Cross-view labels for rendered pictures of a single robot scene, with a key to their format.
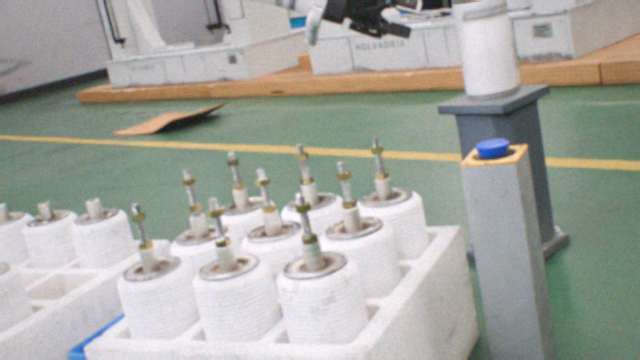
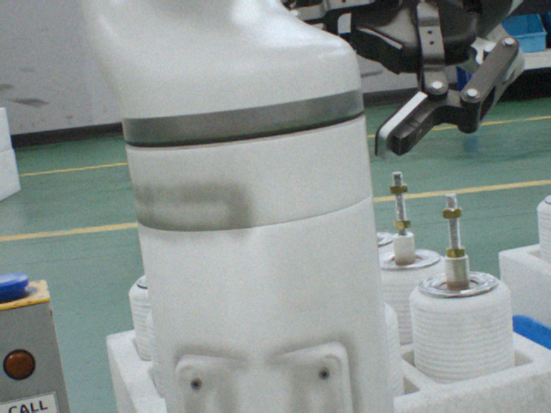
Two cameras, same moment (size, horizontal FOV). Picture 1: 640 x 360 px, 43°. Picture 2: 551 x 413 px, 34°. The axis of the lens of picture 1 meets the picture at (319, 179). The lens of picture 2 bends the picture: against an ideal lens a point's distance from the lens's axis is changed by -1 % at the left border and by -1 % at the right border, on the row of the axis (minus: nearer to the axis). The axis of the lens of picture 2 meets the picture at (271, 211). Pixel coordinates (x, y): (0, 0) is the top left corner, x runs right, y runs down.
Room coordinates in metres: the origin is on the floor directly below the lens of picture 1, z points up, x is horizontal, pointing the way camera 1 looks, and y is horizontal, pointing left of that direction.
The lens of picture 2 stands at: (1.67, -0.57, 0.50)
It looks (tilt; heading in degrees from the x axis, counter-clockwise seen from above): 11 degrees down; 136
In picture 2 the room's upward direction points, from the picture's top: 7 degrees counter-clockwise
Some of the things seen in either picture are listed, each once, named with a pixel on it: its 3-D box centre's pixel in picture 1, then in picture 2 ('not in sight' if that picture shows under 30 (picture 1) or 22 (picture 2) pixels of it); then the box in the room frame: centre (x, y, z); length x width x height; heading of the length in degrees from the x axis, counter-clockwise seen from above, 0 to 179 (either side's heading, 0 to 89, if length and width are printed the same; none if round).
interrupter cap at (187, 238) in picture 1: (202, 235); (405, 261); (1.09, 0.18, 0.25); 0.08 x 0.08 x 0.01
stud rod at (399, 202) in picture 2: (192, 195); (399, 207); (1.09, 0.18, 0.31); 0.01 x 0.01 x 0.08; 46
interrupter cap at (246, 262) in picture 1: (229, 267); not in sight; (0.93, 0.13, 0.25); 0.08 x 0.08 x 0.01
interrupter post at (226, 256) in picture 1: (226, 257); not in sight; (0.93, 0.13, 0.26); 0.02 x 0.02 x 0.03
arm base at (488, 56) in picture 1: (485, 47); (272, 338); (1.42, -0.33, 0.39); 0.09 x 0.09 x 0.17; 40
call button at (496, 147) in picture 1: (493, 150); (6, 289); (0.96, -0.22, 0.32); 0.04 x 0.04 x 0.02
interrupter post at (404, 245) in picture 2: (199, 226); (404, 249); (1.09, 0.18, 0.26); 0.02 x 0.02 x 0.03
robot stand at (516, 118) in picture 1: (504, 174); not in sight; (1.42, -0.33, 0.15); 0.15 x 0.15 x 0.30; 40
